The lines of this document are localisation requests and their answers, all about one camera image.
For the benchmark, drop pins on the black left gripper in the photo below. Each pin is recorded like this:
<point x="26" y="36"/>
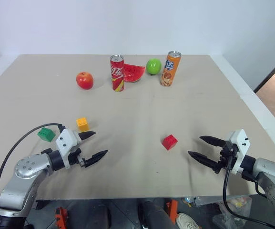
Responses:
<point x="76" y="157"/>

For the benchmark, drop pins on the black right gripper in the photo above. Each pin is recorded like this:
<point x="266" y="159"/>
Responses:
<point x="226" y="156"/>

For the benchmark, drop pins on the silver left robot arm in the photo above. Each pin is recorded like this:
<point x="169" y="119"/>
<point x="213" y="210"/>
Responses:
<point x="25" y="171"/>

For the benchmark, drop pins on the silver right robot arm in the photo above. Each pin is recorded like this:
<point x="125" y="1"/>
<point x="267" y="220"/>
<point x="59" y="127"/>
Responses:
<point x="270" y="169"/>

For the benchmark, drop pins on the yellow toy block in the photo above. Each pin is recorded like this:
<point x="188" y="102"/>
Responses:
<point x="83" y="124"/>

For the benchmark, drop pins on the red toy block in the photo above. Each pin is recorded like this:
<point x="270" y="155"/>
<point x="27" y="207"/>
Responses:
<point x="169" y="142"/>

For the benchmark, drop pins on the green toy block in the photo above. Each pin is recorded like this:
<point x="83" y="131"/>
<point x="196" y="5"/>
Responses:
<point x="46" y="134"/>

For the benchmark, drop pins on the beige table cover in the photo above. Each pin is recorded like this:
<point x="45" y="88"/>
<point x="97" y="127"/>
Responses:
<point x="137" y="114"/>

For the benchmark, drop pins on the clear plastic bag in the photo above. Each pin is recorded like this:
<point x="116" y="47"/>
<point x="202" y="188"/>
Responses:
<point x="235" y="210"/>

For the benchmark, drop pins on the red apple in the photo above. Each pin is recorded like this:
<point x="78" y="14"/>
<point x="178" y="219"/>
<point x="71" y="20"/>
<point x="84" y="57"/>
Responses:
<point x="85" y="81"/>

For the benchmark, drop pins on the orange clamp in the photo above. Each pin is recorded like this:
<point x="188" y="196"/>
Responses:
<point x="60" y="217"/>
<point x="172" y="210"/>

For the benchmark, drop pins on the white shoe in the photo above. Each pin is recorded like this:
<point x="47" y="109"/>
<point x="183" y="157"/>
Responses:
<point x="187" y="221"/>

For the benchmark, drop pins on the red cola can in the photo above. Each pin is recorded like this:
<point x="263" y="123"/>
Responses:
<point x="117" y="74"/>

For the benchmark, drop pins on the dark rounded shape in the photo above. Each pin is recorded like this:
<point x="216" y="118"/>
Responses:
<point x="156" y="214"/>

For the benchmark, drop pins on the watermelon slice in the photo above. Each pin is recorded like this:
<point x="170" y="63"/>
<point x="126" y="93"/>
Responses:
<point x="133" y="74"/>

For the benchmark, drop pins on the orange soda can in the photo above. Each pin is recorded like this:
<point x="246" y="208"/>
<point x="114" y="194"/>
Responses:
<point x="169" y="70"/>

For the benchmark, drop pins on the green apple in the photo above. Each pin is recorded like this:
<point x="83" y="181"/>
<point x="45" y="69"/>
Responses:
<point x="153" y="66"/>

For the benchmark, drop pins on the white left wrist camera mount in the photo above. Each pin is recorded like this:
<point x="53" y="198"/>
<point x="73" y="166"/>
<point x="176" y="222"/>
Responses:
<point x="65" y="140"/>

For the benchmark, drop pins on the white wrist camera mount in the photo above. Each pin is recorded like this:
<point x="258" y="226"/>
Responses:
<point x="241" y="143"/>
<point x="65" y="140"/>

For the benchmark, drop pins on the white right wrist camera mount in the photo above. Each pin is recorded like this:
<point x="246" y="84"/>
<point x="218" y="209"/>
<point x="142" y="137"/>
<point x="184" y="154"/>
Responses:
<point x="241" y="143"/>

